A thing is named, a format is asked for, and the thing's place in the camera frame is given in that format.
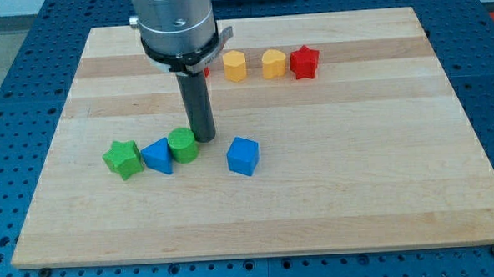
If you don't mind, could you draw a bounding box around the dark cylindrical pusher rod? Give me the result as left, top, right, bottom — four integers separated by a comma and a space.
176, 72, 216, 143

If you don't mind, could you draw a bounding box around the blue triangle block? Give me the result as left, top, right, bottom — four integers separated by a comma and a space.
141, 137, 174, 174

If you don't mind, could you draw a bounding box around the wooden board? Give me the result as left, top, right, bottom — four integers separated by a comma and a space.
12, 7, 494, 269

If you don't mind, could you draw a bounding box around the green star block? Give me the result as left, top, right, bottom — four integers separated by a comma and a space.
102, 140, 144, 180

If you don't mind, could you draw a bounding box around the yellow heart block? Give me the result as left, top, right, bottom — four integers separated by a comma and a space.
262, 49, 287, 79

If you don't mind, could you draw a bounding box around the yellow hexagon block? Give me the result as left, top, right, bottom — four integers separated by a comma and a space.
223, 50, 248, 83

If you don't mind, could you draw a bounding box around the green cylinder block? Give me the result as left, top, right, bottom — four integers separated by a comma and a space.
168, 127, 199, 164

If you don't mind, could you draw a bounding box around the blue cube block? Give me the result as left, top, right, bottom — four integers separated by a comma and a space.
226, 136, 260, 176

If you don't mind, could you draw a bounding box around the red star block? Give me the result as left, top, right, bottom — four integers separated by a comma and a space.
290, 45, 320, 79

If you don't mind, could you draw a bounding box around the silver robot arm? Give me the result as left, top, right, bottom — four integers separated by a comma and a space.
130, 0, 234, 76

